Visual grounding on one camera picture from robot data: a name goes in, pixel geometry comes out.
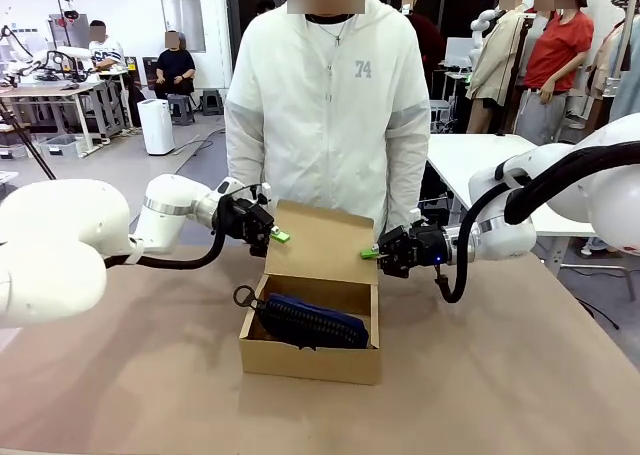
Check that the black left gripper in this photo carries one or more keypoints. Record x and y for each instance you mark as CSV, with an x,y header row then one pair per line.
x,y
245,222

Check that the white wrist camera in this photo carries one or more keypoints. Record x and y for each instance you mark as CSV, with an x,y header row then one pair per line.
x,y
419,216
235,187

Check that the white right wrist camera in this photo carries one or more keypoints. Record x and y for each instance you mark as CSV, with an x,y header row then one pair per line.
x,y
419,216

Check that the white air purifier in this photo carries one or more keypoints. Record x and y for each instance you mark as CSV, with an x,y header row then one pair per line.
x,y
156,127

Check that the brown cardboard box with lid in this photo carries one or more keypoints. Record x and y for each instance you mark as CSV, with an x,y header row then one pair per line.
x,y
310,360

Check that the white side table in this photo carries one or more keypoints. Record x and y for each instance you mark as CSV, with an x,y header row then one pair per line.
x,y
460,160

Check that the black tripod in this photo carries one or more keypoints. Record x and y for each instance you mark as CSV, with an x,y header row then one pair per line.
x,y
30,145

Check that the mannequin in dark red top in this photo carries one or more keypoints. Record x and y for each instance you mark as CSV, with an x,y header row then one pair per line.
x,y
422,35

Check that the navy blue zipper pouch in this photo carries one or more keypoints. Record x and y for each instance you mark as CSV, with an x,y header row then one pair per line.
x,y
315,322

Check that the wooden workbench grey legs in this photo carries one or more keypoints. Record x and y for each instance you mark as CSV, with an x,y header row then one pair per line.
x,y
50,91

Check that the silver wall panel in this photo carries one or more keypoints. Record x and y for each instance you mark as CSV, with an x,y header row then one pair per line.
x,y
184,22

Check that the mannequin in red shirt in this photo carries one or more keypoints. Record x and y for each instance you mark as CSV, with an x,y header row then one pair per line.
x,y
557,50

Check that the seated person white printed shirt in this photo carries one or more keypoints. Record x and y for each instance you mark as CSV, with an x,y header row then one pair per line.
x,y
107,50

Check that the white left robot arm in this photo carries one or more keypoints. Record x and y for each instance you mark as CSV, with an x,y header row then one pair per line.
x,y
60,245

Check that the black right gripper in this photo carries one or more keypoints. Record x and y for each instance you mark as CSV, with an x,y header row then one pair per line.
x,y
412,250

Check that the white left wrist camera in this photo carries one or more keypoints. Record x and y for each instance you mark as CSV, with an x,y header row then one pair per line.
x,y
235,187

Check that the person in white jacket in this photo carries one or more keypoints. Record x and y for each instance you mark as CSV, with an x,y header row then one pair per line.
x,y
325,100

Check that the grey plastic crate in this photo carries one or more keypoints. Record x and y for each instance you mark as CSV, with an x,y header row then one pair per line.
x,y
440,116

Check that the seated person black shirt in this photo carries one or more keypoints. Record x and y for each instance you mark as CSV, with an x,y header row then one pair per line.
x,y
175,67

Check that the mannequin in beige coat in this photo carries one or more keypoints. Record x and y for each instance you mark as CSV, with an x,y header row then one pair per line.
x,y
495,60

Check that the grey plastic stool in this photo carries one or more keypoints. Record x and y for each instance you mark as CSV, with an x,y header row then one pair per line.
x,y
212,102
181,109

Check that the grey storage bin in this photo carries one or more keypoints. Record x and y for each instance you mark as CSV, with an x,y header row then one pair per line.
x,y
61,146

